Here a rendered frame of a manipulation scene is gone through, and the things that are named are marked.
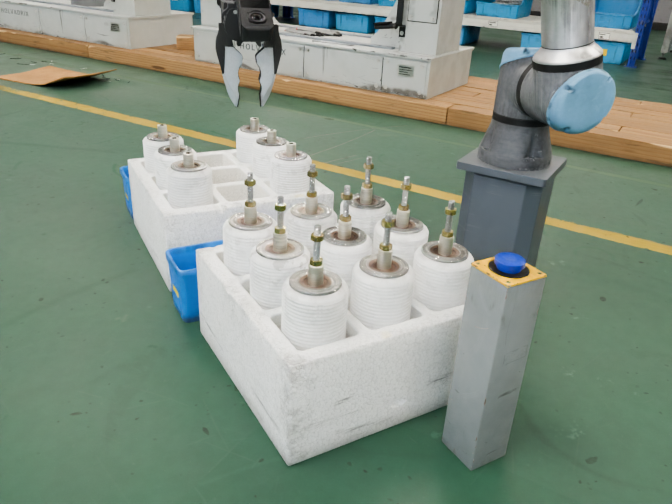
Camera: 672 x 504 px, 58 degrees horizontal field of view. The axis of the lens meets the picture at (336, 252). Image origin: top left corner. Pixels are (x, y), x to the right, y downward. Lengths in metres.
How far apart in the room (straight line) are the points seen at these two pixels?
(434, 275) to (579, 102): 0.40
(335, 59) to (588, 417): 2.37
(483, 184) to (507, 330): 0.53
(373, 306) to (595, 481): 0.41
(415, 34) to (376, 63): 0.22
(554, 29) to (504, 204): 0.36
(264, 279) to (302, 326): 0.12
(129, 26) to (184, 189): 2.84
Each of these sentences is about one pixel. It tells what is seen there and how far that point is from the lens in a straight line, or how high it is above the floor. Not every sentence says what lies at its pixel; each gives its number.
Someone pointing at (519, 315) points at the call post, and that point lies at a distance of 0.83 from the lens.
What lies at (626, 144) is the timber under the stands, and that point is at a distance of 2.67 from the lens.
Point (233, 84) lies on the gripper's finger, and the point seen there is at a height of 0.49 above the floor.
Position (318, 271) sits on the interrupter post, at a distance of 0.85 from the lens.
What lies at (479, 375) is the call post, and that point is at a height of 0.16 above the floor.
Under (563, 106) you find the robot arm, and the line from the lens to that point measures 1.13.
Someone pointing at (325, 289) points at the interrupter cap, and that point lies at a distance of 0.85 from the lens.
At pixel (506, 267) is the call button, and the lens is 0.81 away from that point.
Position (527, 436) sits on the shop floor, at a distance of 1.06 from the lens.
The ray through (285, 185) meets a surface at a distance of 1.39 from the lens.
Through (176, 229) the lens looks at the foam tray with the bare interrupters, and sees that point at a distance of 1.30.
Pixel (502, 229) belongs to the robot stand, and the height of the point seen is 0.17.
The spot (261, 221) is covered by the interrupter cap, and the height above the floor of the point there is 0.25.
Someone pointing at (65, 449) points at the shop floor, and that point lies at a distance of 1.02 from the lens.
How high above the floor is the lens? 0.68
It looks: 26 degrees down
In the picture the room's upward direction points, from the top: 3 degrees clockwise
